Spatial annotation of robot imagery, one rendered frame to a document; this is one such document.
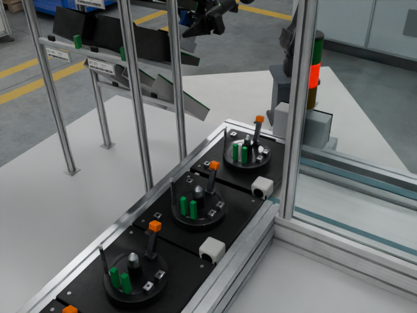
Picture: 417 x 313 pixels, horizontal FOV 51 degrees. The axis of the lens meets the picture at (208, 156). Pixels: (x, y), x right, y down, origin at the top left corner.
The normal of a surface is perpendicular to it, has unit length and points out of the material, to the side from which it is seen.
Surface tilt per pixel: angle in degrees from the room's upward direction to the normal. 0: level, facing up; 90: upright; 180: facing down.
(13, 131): 0
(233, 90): 0
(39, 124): 0
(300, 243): 90
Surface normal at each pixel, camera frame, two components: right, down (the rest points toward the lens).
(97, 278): -0.03, -0.80
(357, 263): -0.53, 0.51
